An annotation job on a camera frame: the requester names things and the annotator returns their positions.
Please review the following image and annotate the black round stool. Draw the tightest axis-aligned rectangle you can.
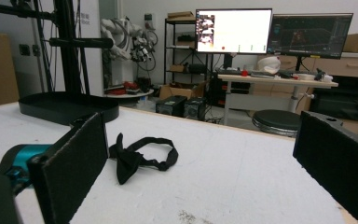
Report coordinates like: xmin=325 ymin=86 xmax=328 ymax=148
xmin=252 ymin=108 xmax=303 ymax=137

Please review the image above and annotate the black metal stand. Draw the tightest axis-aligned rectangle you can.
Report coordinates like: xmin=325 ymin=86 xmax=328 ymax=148
xmin=0 ymin=0 xmax=115 ymax=95

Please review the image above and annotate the light wooden desk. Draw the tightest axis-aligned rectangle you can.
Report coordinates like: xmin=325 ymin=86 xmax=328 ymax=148
xmin=216 ymin=73 xmax=339 ymax=118

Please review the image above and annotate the monitor with dark screen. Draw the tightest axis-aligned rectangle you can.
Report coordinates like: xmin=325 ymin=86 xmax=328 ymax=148
xmin=267 ymin=12 xmax=354 ymax=60

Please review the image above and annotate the monitor with white screen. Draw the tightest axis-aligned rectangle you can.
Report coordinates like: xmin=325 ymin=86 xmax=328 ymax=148
xmin=194 ymin=7 xmax=274 ymax=55

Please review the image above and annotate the white round table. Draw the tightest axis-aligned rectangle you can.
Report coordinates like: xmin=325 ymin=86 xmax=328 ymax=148
xmin=103 ymin=88 xmax=155 ymax=100

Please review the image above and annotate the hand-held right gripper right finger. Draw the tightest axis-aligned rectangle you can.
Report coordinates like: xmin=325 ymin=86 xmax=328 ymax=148
xmin=292 ymin=110 xmax=358 ymax=224

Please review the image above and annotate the black bow tie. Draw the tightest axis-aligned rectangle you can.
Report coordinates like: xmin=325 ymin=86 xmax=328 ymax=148
xmin=108 ymin=133 xmax=180 ymax=186

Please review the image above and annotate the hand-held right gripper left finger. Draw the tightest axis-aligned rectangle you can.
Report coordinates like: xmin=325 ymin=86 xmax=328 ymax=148
xmin=27 ymin=111 xmax=110 ymax=224

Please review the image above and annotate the open cardboard box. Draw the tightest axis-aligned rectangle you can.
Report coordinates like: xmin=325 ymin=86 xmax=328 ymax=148
xmin=158 ymin=80 xmax=208 ymax=101

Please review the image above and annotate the black stand base tray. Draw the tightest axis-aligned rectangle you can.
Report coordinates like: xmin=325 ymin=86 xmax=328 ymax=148
xmin=18 ymin=91 xmax=120 ymax=127

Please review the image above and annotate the black metal shelf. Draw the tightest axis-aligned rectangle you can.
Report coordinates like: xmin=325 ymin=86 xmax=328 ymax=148
xmin=163 ymin=17 xmax=214 ymax=91

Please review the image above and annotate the black equipment box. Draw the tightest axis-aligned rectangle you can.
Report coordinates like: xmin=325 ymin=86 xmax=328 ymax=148
xmin=184 ymin=96 xmax=207 ymax=121
xmin=155 ymin=94 xmax=188 ymax=118

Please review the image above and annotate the large black case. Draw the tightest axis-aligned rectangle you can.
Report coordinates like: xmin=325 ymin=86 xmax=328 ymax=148
xmin=309 ymin=76 xmax=358 ymax=123

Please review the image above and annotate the white robot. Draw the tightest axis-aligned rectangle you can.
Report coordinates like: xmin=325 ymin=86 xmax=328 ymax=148
xmin=100 ymin=17 xmax=158 ymax=63

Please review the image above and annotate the wooden cabinet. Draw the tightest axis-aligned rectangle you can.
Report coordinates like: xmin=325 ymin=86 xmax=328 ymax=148
xmin=254 ymin=51 xmax=358 ymax=79

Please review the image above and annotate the flat cardboard box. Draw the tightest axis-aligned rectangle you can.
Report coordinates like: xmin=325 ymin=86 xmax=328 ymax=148
xmin=166 ymin=10 xmax=196 ymax=21

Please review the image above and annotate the white rounded object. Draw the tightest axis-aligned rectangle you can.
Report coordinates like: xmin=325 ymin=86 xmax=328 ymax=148
xmin=256 ymin=56 xmax=282 ymax=76

